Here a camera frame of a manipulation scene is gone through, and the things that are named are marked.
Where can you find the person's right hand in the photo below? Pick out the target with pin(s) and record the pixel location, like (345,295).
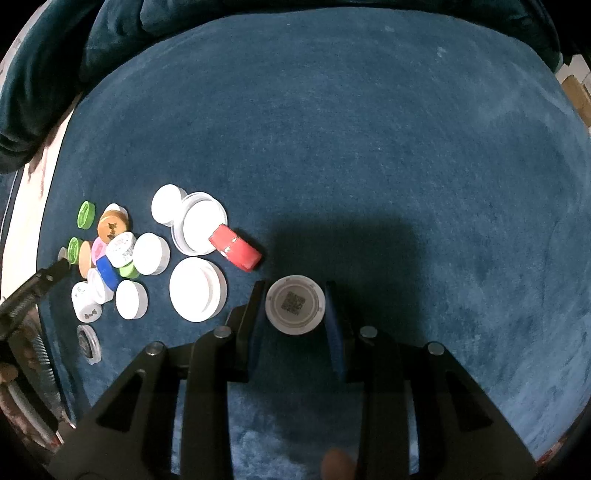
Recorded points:
(339,466)

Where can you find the white cap with grey inside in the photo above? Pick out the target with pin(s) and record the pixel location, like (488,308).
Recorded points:
(294,304)

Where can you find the red bottle cap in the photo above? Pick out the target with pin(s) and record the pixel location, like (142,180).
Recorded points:
(233,244)

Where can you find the large white lid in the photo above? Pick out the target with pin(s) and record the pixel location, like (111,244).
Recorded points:
(197,288)
(199,223)

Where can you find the white printed bottle cap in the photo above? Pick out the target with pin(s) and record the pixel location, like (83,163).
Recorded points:
(122,247)
(85,302)

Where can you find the pink bed sheet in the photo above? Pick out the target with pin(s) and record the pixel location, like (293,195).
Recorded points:
(21,221)

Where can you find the green bottle cap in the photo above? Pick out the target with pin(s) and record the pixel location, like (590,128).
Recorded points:
(74,249)
(129,271)
(86,214)

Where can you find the clear bottle cap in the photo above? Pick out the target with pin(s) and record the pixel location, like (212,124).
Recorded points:
(88,344)

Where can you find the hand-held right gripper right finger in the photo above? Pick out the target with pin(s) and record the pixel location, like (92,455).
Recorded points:
(334,332)

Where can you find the brown printed bottle cap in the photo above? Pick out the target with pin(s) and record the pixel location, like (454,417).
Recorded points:
(112,225)

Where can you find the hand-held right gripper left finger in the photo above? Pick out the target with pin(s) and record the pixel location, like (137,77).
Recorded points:
(256,323)

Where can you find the blue plush blanket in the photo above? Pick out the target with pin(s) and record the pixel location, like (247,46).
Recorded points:
(369,161)

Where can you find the tan flat lid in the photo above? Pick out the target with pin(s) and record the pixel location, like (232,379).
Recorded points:
(85,261)

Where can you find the pink bottle cap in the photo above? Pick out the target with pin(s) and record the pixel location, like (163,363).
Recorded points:
(98,249)

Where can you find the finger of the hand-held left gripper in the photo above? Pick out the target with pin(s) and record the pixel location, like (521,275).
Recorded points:
(41,281)

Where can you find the blue bottle cap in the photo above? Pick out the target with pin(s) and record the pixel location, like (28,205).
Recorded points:
(106,272)

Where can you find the cardboard box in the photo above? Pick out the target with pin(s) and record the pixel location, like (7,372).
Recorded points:
(577,92)

